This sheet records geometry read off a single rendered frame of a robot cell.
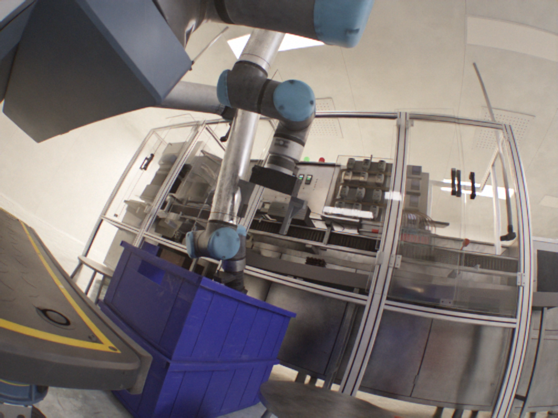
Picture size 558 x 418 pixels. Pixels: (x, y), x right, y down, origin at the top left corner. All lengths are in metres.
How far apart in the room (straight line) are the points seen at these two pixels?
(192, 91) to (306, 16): 0.70
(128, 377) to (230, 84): 0.56
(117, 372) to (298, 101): 0.54
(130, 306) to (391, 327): 1.26
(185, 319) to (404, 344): 1.19
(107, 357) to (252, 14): 0.39
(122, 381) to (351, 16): 0.42
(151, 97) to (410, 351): 1.50
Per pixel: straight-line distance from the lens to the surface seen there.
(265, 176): 0.68
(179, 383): 0.67
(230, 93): 0.61
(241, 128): 0.83
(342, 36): 0.33
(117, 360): 0.24
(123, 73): 0.23
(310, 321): 1.56
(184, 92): 0.95
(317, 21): 0.31
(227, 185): 0.75
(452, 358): 1.56
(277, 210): 1.69
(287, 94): 0.56
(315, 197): 2.12
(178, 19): 0.27
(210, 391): 0.79
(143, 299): 0.71
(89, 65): 0.26
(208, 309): 0.62
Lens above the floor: 0.42
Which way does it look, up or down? 22 degrees up
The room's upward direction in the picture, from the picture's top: 20 degrees clockwise
